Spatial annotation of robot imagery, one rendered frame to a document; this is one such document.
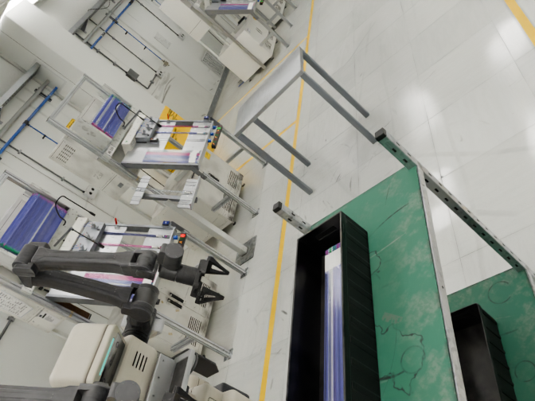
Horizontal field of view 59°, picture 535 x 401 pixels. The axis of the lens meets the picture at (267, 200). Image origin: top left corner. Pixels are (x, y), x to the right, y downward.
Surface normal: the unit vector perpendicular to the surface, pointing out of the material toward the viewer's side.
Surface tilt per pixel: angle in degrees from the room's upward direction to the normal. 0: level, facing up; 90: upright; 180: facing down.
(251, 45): 90
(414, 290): 0
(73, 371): 42
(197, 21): 90
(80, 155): 90
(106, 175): 90
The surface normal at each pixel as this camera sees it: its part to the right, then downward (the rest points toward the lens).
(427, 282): -0.73, -0.55
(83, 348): -0.09, -0.75
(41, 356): 0.66, -0.49
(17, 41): -0.11, 0.68
